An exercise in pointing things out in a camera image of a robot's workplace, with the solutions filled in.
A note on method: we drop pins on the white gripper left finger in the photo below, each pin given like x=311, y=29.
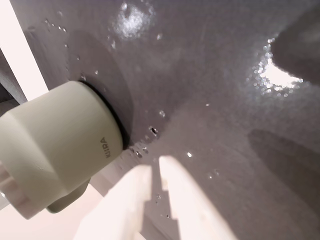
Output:
x=125, y=205

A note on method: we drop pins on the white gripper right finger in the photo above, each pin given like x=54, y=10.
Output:
x=190, y=205

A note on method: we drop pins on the pale green steel-rimmed mug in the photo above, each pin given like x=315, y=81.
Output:
x=62, y=140

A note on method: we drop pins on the dark grey table mat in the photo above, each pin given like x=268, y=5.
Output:
x=200, y=75

